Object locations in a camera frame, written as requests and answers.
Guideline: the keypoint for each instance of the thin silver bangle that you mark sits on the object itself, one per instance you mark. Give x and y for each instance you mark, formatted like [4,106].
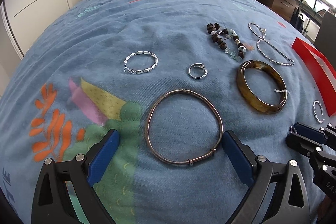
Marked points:
[183,128]

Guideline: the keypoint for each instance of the dark blue hanging bag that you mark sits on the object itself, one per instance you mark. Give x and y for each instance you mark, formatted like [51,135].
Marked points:
[296,20]

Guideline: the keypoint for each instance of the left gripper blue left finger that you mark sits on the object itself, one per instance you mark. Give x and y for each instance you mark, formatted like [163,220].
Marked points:
[52,203]

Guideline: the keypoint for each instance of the blue patterned bedspread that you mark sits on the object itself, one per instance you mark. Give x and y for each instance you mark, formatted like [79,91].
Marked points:
[104,63]

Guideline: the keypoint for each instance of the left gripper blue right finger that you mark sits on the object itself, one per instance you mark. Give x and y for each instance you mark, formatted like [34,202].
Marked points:
[289,202]

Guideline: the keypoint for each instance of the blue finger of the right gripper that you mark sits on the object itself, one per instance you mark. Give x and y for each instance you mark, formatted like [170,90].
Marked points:
[310,133]
[311,149]

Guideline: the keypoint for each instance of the dark tortoise bangle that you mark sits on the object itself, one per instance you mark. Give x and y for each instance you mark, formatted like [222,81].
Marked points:
[261,86]

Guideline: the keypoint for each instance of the red shallow box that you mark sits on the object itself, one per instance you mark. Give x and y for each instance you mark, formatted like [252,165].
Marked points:
[321,70]

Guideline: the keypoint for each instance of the dark grey chair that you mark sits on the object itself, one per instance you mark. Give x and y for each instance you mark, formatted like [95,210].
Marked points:
[325,41]

